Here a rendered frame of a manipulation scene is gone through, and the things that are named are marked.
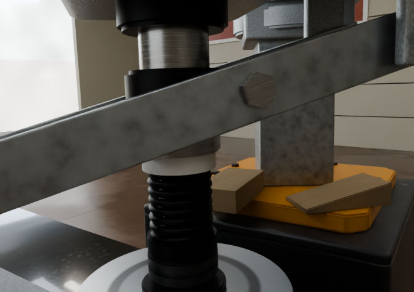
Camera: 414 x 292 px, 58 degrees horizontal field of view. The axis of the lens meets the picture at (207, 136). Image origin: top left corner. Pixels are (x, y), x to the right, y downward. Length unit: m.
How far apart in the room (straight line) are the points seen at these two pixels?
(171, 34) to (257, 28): 0.62
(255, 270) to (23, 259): 0.32
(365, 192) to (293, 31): 0.40
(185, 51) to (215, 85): 0.04
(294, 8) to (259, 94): 0.64
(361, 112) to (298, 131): 5.38
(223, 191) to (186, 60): 0.50
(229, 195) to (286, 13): 0.44
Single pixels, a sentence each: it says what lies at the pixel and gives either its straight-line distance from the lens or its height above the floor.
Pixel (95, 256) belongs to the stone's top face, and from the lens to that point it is 0.55.
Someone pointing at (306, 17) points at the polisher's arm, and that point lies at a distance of 0.49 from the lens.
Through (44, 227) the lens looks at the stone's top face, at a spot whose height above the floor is 0.82.
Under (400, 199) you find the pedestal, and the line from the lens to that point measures 1.10.
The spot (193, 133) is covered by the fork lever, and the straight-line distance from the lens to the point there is 0.29.
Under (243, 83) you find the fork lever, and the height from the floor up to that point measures 1.05.
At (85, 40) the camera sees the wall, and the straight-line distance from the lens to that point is 8.77.
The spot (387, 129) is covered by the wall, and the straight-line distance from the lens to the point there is 6.26.
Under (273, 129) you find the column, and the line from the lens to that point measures 0.97.
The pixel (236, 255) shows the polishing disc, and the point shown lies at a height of 0.85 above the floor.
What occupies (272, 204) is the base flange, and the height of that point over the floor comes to 0.78.
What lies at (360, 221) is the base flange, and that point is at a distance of 0.83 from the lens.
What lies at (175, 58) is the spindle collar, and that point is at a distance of 0.32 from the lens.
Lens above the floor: 1.05
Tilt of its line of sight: 8 degrees down
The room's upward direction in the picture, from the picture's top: 2 degrees counter-clockwise
